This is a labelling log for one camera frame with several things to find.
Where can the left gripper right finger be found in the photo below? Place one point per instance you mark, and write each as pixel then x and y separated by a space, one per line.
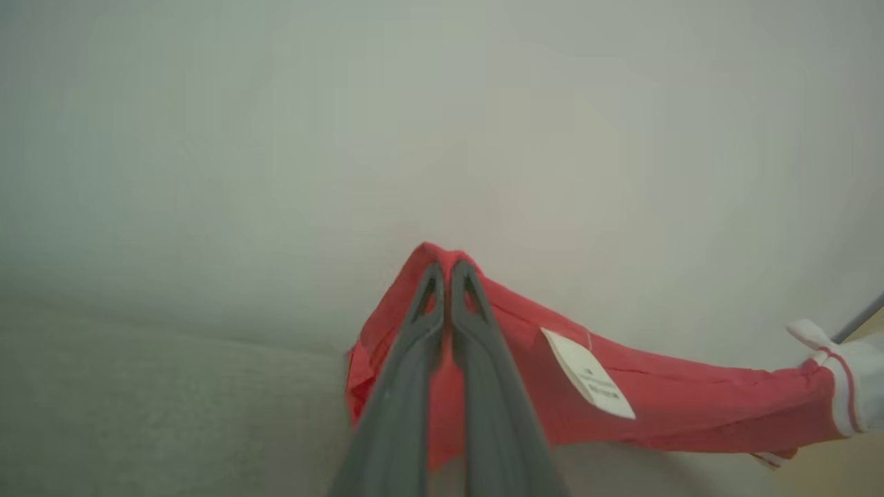
pixel 497 428

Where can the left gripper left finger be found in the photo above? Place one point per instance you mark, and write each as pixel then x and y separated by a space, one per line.
pixel 394 428

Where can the red shirt with white sleeves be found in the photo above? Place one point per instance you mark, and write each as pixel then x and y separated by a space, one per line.
pixel 690 400

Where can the grey fabric sofa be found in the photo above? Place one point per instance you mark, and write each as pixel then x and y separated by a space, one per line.
pixel 138 414

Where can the white and dark wall baseboard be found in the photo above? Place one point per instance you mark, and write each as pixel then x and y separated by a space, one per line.
pixel 863 314

